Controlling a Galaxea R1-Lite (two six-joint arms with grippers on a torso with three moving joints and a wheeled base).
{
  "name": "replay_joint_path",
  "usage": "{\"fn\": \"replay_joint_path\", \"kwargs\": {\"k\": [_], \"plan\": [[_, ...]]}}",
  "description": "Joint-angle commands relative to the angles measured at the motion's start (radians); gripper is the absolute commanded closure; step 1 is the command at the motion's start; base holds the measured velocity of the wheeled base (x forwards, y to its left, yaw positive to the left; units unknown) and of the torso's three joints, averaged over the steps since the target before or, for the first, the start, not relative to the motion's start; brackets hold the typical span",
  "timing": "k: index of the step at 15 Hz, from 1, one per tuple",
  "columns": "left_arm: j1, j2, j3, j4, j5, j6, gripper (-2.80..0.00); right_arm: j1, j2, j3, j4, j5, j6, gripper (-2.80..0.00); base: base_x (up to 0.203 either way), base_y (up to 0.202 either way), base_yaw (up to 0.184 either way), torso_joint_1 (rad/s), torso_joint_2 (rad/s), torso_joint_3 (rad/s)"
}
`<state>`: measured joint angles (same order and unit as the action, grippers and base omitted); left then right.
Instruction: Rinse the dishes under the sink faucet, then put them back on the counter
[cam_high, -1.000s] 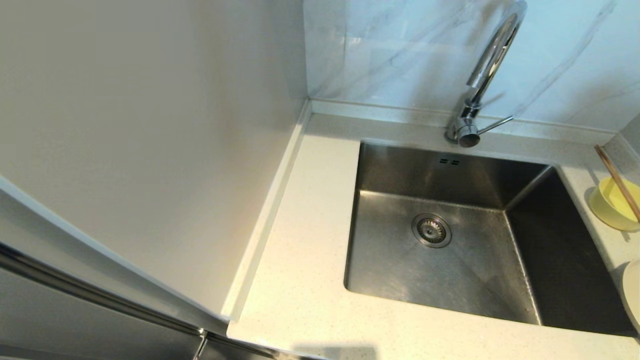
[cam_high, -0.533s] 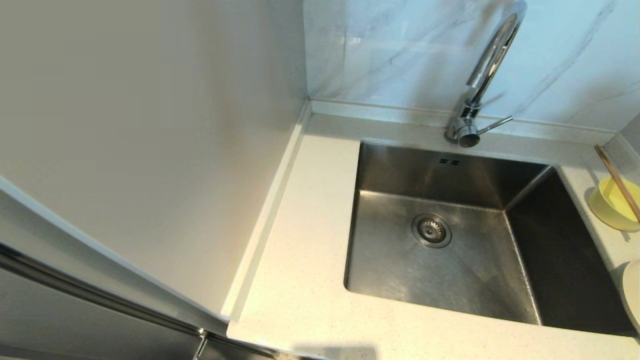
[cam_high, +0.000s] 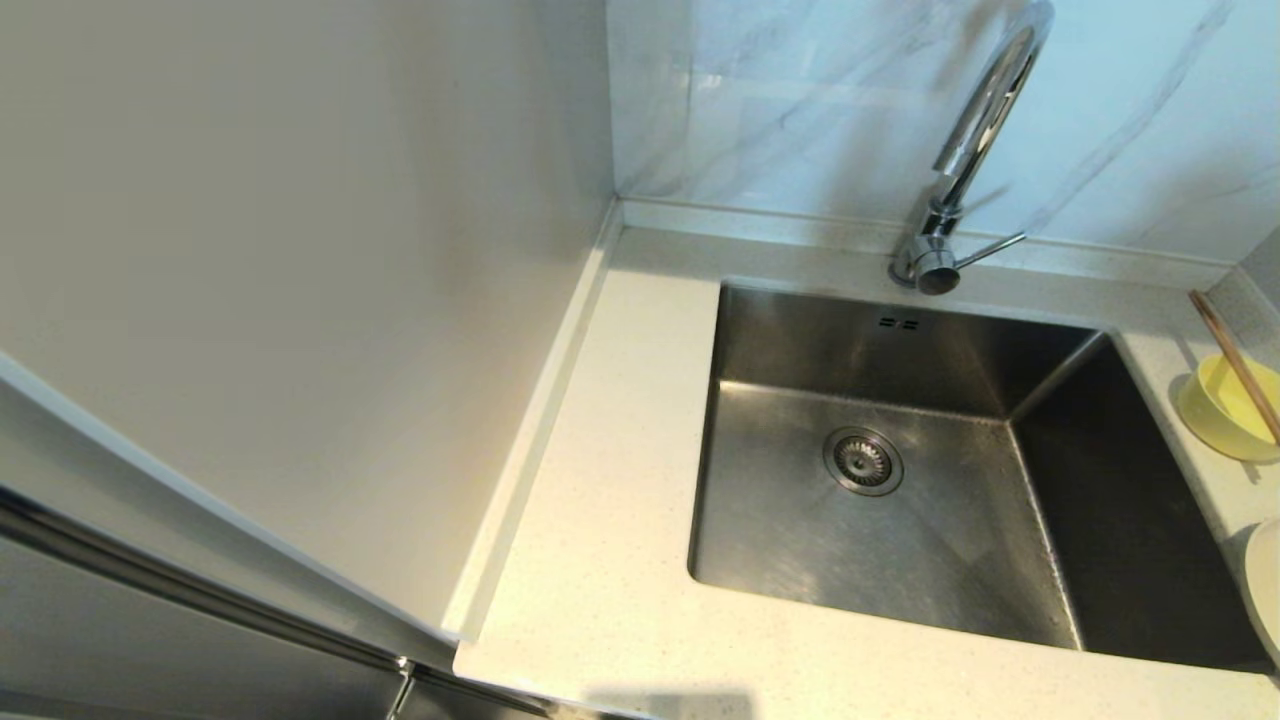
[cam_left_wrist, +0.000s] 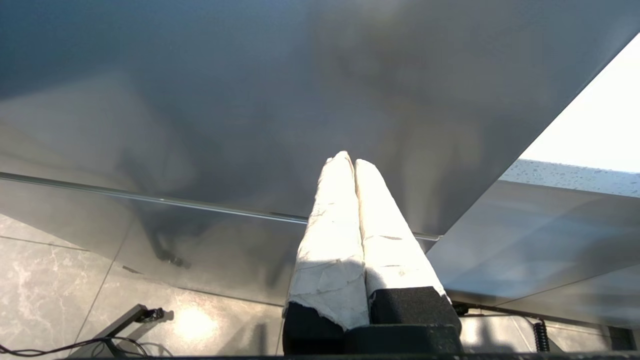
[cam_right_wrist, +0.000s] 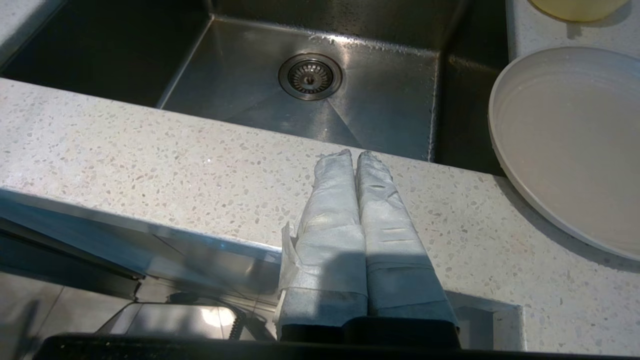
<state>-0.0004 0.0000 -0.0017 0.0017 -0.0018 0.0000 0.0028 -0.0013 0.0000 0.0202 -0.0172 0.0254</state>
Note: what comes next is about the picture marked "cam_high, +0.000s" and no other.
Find chrome faucet lever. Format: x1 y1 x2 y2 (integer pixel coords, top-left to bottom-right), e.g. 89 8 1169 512
952 231 1029 273

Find wooden chopstick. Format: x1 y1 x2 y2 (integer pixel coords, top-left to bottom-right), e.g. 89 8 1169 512
1188 291 1280 447
1194 289 1280 439

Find yellow plastic bowl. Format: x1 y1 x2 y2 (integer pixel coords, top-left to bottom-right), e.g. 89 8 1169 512
1176 354 1280 464

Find white plate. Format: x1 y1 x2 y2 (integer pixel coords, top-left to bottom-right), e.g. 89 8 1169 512
1243 518 1280 669

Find stainless steel sink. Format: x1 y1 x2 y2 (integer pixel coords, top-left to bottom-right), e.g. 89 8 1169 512
688 280 1280 676

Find round metal drain strainer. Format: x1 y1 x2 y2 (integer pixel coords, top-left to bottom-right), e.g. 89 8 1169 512
822 426 905 498

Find white tall cabinet panel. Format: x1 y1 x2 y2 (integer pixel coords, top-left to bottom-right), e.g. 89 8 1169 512
0 0 623 646

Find grey cabinet front under counter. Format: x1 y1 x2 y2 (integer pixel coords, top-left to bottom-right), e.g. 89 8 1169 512
385 670 601 720

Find chrome gooseneck faucet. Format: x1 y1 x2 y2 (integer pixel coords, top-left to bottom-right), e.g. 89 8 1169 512
890 0 1057 297

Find grey steel appliance door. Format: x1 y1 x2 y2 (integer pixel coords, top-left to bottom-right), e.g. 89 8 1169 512
0 535 411 720

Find chrome door handle rail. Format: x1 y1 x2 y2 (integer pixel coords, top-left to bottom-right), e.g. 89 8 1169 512
0 485 413 681

